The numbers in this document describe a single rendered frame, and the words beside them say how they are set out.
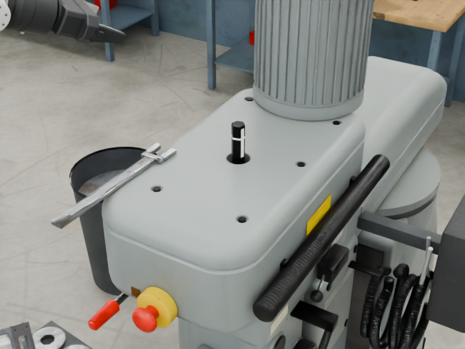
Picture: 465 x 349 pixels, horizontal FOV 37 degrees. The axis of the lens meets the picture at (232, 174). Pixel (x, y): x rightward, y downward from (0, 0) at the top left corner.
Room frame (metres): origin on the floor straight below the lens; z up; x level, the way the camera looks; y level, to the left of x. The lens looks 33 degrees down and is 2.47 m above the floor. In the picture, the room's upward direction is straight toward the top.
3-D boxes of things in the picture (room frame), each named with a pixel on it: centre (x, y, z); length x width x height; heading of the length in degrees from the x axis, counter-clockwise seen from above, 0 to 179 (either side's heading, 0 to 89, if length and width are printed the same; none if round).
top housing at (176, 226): (0.95, -0.02, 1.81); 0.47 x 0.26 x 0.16; 149
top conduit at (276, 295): (0.89, -0.15, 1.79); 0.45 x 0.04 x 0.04; 149
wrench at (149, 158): (0.86, 0.17, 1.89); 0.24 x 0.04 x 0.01; 147
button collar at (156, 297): (0.74, 0.11, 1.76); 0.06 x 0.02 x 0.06; 59
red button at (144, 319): (0.72, 0.12, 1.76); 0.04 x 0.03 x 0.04; 59
